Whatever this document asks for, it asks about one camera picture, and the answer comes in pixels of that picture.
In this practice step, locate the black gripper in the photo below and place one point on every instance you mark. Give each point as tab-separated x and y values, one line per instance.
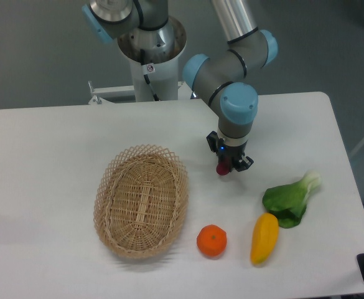
224	152

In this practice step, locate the purple sweet potato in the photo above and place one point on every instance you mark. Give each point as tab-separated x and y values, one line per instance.
223	167

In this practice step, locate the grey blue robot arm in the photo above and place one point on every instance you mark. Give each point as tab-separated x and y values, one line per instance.
218	82

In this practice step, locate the green bok choy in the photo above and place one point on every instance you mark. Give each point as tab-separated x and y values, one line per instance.
288	203

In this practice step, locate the orange mandarin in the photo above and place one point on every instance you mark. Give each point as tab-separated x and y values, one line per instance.
211	240

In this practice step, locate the woven wicker basket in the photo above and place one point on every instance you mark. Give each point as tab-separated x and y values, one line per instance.
141	202

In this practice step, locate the white metal base frame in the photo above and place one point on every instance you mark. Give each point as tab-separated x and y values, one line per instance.
125	94

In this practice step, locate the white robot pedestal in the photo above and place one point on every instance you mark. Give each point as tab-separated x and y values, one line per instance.
153	58

